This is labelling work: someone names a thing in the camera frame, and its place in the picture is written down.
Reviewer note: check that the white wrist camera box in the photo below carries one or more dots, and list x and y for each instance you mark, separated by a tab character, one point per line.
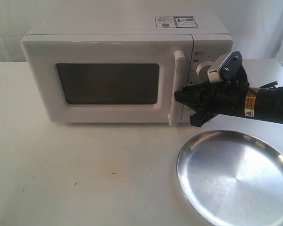
225	67

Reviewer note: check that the white plastic control knob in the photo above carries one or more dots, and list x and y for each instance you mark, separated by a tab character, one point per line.
202	68

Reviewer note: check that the round stainless steel plate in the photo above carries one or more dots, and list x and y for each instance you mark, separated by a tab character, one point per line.
232	179

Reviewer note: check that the white microwave door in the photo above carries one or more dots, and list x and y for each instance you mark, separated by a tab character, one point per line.
110	79

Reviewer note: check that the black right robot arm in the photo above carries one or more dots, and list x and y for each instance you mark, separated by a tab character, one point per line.
266	103

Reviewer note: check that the white backdrop curtain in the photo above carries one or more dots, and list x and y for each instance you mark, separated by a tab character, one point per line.
256	26

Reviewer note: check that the white and blue label sticker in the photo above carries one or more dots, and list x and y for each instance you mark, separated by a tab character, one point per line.
175	22

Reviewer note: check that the white microwave oven body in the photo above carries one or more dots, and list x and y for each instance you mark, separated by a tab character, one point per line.
210	38

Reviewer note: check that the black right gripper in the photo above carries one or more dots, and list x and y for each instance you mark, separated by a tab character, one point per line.
227	97

